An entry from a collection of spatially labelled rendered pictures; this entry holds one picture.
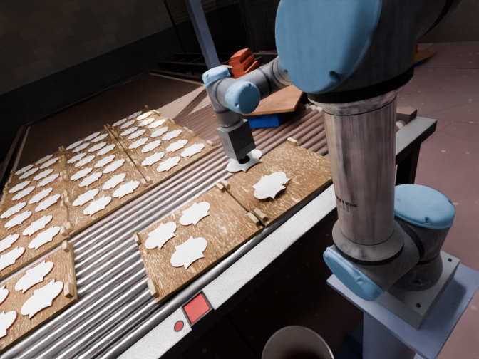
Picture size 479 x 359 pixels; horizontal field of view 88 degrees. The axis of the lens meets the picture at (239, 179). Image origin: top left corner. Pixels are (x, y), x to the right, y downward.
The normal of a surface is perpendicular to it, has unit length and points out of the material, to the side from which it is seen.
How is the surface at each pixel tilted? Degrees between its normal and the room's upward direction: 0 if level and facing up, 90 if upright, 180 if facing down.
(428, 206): 7
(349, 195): 89
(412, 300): 2
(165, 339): 0
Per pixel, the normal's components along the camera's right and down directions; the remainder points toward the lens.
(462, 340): -0.28, -0.76
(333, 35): -0.86, 0.40
